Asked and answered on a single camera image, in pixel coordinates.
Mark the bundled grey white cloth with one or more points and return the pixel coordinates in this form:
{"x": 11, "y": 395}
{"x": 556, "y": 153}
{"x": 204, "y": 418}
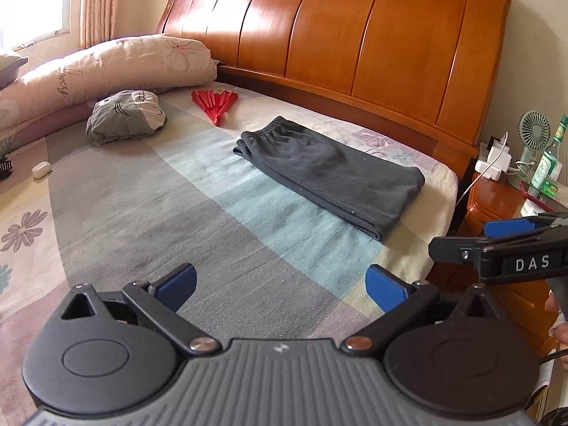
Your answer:
{"x": 126, "y": 114}

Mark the pink right curtain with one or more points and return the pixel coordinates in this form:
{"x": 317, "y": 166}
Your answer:
{"x": 98, "y": 21}

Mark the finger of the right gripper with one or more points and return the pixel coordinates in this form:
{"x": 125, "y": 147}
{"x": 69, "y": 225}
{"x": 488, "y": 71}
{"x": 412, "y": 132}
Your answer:
{"x": 522, "y": 225}
{"x": 530, "y": 251}

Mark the black hair claw clip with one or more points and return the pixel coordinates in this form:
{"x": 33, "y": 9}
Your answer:
{"x": 5, "y": 168}

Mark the red folding fan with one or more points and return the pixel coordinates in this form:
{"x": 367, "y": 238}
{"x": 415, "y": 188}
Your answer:
{"x": 214, "y": 103}

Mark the grey floral pillow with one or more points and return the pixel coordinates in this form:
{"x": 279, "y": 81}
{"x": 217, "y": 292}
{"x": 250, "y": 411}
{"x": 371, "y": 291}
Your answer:
{"x": 10, "y": 62}

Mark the green glass bottle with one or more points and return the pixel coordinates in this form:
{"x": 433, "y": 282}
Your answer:
{"x": 549, "y": 166}

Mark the white charger plug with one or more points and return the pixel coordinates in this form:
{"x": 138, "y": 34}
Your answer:
{"x": 494, "y": 158}

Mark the folded floral pink quilt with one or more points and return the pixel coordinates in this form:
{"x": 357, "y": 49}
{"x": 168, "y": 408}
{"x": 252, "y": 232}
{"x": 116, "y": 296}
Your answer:
{"x": 144, "y": 62}

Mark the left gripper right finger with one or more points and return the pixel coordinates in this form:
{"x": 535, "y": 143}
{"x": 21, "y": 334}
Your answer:
{"x": 404, "y": 305}

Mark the dark grey trousers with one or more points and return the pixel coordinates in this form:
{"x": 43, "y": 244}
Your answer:
{"x": 368, "y": 192}

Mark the striped pastel bed sheet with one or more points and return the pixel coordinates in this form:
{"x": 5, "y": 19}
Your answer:
{"x": 270, "y": 264}

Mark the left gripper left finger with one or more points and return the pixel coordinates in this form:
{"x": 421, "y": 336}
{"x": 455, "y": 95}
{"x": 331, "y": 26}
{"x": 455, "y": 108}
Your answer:
{"x": 157, "y": 304}

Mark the white earbuds case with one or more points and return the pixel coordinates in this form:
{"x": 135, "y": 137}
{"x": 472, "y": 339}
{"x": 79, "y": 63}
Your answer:
{"x": 41, "y": 170}

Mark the wooden orange headboard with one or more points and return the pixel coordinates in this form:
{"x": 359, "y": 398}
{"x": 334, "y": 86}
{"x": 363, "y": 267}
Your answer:
{"x": 420, "y": 71}

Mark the bright window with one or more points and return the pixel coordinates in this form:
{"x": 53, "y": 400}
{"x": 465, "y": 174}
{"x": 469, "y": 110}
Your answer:
{"x": 24, "y": 22}

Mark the small green desk fan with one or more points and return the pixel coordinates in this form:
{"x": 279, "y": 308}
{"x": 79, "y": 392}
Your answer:
{"x": 534, "y": 131}

